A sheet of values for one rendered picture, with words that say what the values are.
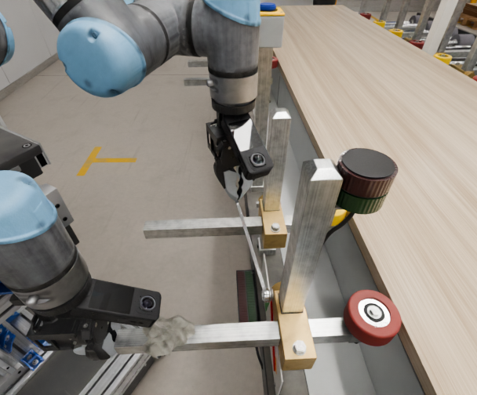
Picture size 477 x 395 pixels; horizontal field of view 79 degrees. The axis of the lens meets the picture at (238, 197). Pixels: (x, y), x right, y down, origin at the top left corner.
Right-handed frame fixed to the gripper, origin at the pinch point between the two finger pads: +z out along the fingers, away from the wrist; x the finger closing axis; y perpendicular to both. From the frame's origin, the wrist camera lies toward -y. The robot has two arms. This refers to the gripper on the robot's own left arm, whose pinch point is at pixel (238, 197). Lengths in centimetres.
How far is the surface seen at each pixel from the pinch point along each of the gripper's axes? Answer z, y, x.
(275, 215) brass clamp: 8.4, -0.4, -9.2
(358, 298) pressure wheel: 4.3, -25.7, -10.2
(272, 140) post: -10.4, 1.8, -7.8
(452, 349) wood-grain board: 5.0, -37.2, -17.8
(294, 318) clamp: 8.0, -23.2, -0.3
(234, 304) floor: 95, 25, -8
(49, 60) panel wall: 90, 449, 91
